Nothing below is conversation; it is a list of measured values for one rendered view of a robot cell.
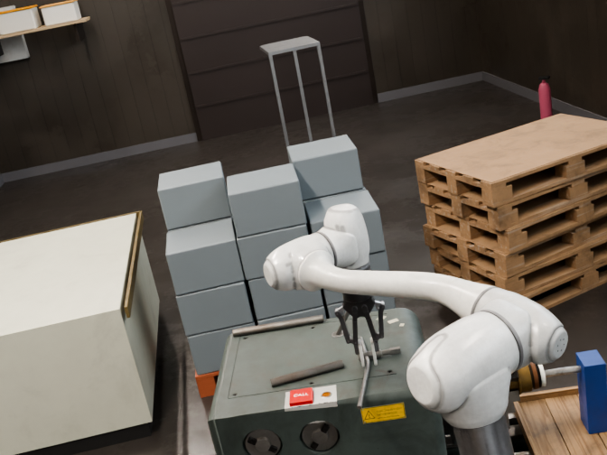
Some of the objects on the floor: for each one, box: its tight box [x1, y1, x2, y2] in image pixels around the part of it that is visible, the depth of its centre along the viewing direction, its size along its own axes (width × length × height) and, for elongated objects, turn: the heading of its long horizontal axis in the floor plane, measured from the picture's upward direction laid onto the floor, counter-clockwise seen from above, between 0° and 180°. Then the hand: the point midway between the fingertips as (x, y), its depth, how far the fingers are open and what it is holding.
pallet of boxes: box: [157, 135, 396, 398], centre depth 477 cm, size 120×77×115 cm, turn 123°
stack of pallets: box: [415, 114, 607, 310], centre depth 513 cm, size 125×86×89 cm
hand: (367, 352), depth 211 cm, fingers open, 3 cm apart
